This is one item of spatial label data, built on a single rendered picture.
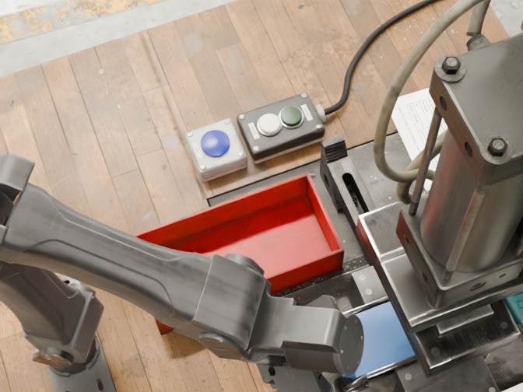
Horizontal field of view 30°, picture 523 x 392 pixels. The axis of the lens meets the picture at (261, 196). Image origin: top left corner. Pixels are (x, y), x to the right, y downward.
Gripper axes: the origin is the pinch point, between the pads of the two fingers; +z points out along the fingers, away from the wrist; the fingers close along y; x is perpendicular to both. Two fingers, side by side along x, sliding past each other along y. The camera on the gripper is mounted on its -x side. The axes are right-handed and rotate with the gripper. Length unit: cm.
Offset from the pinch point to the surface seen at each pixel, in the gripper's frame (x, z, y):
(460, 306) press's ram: -5.2, -10.4, 17.6
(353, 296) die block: 7.1, 8.6, 1.7
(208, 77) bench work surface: 47.0, 9.6, -5.1
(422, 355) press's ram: -7.2, -8.2, 11.3
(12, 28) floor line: 138, 73, -76
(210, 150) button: 33.4, 4.2, -6.8
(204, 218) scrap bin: 24.0, 1.5, -10.1
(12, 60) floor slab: 128, 72, -78
